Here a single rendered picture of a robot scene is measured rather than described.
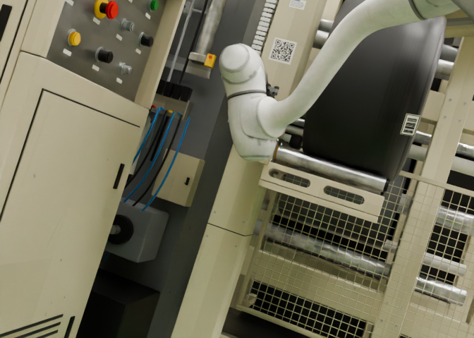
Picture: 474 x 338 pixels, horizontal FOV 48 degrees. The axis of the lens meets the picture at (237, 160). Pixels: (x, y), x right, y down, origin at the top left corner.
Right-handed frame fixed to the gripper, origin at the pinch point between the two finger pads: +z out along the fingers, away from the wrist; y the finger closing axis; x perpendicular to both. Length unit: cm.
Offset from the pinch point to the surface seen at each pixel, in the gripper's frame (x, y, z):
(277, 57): -13.4, 1.0, 3.6
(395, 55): -16.8, -34.9, -17.5
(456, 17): -54, -50, 43
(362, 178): 16.3, -35.8, -4.0
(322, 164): 15.7, -23.8, -4.1
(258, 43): -16.6, 8.8, 4.6
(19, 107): 27, 28, -73
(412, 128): 0.0, -44.7, -12.7
